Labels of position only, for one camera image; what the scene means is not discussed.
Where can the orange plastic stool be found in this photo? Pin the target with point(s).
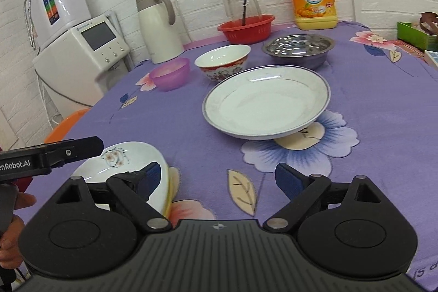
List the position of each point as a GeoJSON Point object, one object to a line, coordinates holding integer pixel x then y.
{"type": "Point", "coordinates": [65, 127]}

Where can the green box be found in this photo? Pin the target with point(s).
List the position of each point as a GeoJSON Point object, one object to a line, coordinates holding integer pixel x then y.
{"type": "Point", "coordinates": [414, 35]}

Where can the stainless steel bowl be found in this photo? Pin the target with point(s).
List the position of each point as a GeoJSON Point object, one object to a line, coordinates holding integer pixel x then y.
{"type": "Point", "coordinates": [297, 47]}

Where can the white water purifier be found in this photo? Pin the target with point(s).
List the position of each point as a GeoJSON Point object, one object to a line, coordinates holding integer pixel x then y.
{"type": "Point", "coordinates": [61, 4]}

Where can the white bowl with red pattern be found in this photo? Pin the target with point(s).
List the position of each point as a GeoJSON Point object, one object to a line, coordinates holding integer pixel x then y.
{"type": "Point", "coordinates": [222, 57]}

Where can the white plate with blue rim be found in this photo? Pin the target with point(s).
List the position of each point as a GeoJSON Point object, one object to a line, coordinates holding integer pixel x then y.
{"type": "Point", "coordinates": [263, 104]}

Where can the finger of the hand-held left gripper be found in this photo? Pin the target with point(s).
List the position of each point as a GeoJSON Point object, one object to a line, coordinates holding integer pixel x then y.
{"type": "Point", "coordinates": [77, 149]}

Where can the white thermos jug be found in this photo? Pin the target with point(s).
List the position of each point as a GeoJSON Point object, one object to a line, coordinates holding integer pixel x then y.
{"type": "Point", "coordinates": [157, 32]}

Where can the blue and white box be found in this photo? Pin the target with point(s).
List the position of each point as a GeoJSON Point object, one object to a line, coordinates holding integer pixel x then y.
{"type": "Point", "coordinates": [433, 59]}

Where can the person's left hand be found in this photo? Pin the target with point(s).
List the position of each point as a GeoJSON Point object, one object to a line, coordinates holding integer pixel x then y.
{"type": "Point", "coordinates": [13, 244]}

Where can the purple plastic bowl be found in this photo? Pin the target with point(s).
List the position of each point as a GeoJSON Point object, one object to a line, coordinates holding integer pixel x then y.
{"type": "Point", "coordinates": [169, 74]}

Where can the purple floral tablecloth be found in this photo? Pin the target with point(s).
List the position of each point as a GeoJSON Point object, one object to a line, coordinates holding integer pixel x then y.
{"type": "Point", "coordinates": [369, 107]}

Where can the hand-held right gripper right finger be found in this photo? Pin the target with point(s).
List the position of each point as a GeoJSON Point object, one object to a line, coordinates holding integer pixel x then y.
{"type": "Point", "coordinates": [286, 181]}

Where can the white bowl with flower print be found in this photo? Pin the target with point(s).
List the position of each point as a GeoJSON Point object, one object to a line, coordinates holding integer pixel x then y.
{"type": "Point", "coordinates": [113, 162]}

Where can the red plastic basket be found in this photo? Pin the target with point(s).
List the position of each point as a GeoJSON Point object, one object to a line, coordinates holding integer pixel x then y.
{"type": "Point", "coordinates": [246, 30]}

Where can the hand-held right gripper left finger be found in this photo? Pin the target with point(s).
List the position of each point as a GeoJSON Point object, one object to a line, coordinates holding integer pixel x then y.
{"type": "Point", "coordinates": [153, 176]}

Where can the white appliance with screen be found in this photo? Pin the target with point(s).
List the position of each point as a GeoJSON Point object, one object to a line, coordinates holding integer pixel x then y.
{"type": "Point", "coordinates": [78, 73]}

